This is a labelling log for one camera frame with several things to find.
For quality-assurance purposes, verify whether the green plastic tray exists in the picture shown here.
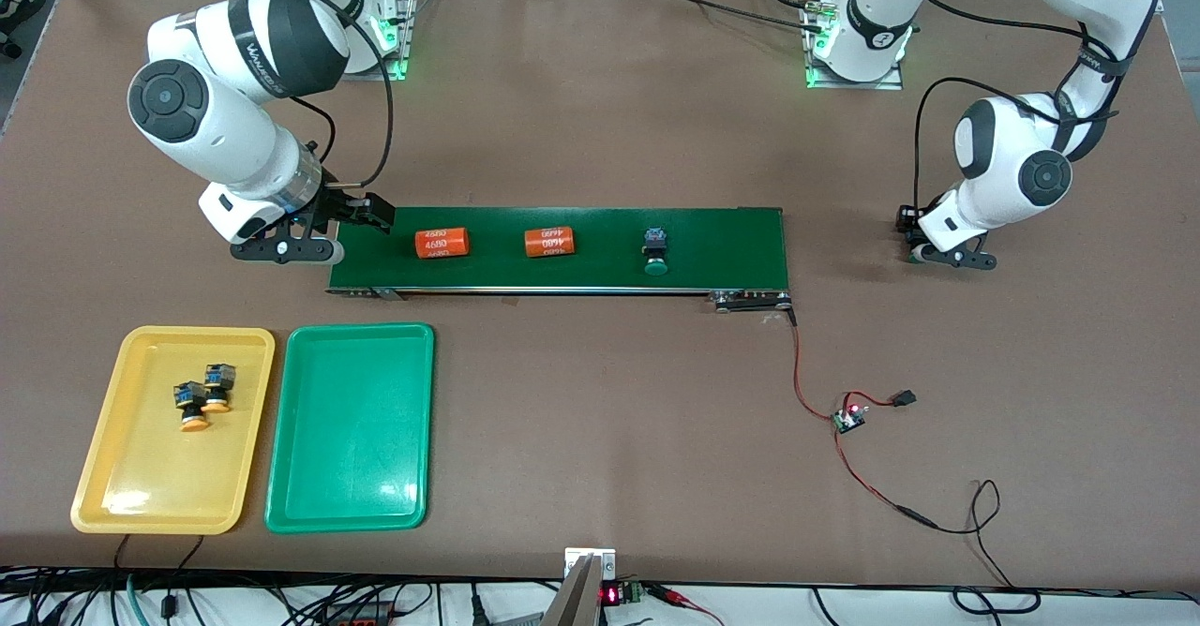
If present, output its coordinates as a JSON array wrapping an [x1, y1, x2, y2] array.
[[264, 322, 437, 534]]

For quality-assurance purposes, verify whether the red black lead with jack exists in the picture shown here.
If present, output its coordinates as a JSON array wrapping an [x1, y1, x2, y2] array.
[[832, 429, 940, 529]]

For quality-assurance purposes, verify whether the yellow mushroom push button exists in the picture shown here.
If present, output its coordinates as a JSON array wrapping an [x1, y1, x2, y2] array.
[[204, 363, 235, 414], [173, 381, 213, 433]]

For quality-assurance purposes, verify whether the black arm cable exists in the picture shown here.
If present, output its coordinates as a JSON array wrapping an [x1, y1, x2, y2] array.
[[230, 0, 396, 191], [891, 0, 1126, 224]]

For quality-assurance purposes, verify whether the red connector block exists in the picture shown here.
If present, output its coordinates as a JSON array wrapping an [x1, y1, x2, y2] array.
[[319, 605, 395, 626]]

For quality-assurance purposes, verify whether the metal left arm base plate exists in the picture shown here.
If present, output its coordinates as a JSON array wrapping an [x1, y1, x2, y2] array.
[[804, 3, 906, 91]]

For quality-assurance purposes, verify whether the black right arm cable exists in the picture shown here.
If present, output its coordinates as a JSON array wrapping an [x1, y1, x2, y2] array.
[[230, 0, 396, 191]]

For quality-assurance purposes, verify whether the yellow plastic tray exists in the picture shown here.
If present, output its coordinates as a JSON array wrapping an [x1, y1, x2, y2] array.
[[70, 325, 277, 535]]

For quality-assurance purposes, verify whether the red black conveyor wire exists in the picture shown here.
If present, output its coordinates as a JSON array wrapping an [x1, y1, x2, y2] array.
[[790, 310, 840, 421]]

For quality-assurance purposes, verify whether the green conveyor belt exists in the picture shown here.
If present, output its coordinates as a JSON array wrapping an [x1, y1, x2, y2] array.
[[325, 204, 798, 313]]

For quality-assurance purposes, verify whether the looped black cable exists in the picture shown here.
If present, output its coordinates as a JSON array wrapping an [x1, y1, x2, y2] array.
[[952, 587, 1042, 616]]

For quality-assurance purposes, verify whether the red alligator clip lead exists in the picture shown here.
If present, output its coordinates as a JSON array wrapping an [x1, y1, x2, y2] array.
[[647, 585, 725, 626]]

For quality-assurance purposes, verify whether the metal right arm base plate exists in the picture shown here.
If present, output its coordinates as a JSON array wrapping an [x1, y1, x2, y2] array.
[[375, 0, 418, 82]]

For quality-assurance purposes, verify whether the grey metal camera mount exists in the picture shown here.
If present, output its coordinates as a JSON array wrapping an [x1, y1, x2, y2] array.
[[539, 547, 618, 626]]

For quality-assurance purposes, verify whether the thin black power cable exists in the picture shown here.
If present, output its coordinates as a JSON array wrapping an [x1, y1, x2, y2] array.
[[933, 479, 1023, 591]]

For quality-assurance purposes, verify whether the orange 4680 battery cylinder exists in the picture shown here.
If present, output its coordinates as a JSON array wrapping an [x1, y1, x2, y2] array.
[[524, 226, 575, 259], [413, 226, 471, 261]]

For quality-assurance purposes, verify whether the black connector with red lead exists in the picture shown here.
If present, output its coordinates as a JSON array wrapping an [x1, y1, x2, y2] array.
[[842, 388, 918, 411]]

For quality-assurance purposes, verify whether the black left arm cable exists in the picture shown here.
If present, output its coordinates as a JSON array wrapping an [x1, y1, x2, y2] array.
[[891, 0, 1126, 224]]

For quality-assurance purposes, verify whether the long black table cable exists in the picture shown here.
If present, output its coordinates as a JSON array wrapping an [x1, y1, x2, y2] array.
[[647, 0, 826, 35]]

